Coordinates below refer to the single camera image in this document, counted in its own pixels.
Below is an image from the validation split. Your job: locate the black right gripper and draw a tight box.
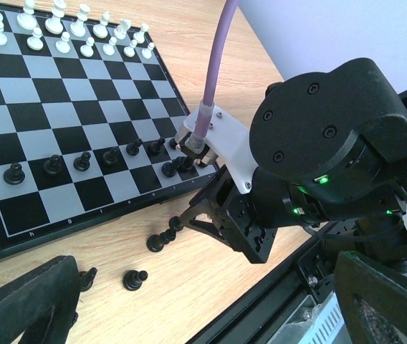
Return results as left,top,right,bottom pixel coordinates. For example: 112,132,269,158
180,166,329,264

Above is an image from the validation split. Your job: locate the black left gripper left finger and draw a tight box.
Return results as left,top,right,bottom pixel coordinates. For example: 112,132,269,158
0,256,80,343

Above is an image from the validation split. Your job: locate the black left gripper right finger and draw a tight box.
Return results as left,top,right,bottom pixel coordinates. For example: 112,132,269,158
333,252,407,343

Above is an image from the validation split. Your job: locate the black pawn b-file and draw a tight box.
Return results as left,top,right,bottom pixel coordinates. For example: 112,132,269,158
169,138,178,150

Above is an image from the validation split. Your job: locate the black pawn d-file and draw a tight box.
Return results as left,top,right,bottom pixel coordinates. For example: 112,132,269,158
125,138,143,156

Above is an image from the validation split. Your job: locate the black pawn e-file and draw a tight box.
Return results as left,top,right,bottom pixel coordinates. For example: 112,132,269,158
102,147,120,167

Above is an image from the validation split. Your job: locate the black pawn h-file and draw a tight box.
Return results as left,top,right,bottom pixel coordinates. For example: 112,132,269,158
4,163,25,185

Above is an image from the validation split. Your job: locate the black pawn g-file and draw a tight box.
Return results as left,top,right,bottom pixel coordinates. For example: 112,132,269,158
43,154,62,176

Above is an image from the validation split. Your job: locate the black pawn f-file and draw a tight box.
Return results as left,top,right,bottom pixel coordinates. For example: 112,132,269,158
73,151,91,172

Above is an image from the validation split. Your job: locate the black pawn c-file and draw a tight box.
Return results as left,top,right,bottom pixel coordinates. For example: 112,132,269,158
148,137,166,156

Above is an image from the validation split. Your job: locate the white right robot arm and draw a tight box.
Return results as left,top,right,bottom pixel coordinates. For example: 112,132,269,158
176,58,407,264

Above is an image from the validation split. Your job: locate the black chess piece lying left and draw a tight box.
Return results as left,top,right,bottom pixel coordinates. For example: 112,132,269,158
79,267,97,292

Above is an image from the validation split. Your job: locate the black chess piece front row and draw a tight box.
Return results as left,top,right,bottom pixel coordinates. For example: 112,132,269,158
123,270,148,291

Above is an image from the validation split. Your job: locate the black king piece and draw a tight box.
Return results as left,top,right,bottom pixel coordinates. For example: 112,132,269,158
146,216,183,252

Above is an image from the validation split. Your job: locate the black knight cluster right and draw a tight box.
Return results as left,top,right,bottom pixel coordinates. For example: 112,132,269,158
177,156,193,173

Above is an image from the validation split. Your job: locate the black piece cluster middle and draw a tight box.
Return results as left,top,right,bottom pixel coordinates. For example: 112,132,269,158
161,156,185,178

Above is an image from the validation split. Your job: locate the black and silver chessboard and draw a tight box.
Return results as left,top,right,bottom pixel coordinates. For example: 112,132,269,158
0,4,217,260

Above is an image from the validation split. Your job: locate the white pawn a-file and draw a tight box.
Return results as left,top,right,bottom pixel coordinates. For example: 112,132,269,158
141,42,155,59

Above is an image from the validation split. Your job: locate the white pawn b-file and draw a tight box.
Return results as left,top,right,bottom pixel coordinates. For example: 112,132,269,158
123,39,138,58

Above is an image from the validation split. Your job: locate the white rook a-file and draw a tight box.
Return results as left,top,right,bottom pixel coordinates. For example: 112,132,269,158
133,23,149,44

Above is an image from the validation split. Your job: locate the white pawn c-file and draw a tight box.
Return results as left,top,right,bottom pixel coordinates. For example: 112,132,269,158
102,37,117,56

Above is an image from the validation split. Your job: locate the white knight b-file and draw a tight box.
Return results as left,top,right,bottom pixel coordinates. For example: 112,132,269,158
113,19,131,40

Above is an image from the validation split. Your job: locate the white pawn d-file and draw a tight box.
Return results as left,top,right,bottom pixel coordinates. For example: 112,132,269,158
80,37,95,57

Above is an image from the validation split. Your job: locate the white bishop c-file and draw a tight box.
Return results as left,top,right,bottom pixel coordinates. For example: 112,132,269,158
92,11,110,39

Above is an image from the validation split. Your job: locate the white pawn e-file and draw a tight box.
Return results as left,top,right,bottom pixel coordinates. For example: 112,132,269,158
55,32,70,54

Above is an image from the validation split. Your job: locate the white queen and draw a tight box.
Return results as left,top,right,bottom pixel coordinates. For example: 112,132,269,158
70,4,90,37

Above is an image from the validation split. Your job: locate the white pawn f-file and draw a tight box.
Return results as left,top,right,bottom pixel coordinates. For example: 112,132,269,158
27,27,44,51

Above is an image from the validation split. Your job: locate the white king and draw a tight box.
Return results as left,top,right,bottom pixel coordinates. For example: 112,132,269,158
45,0,67,35

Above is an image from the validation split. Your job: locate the white bishop f-file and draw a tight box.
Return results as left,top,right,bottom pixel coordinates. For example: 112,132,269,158
16,0,37,30

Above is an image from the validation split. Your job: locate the light blue cable duct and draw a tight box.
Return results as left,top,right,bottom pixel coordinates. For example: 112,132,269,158
268,291,352,344

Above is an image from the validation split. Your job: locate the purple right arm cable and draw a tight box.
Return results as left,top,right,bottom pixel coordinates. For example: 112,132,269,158
192,0,240,144

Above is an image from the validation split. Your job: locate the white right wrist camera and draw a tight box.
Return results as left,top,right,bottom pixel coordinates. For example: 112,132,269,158
173,105,258,196

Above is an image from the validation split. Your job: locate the black aluminium front rail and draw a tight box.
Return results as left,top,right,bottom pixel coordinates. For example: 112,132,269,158
188,239,332,343

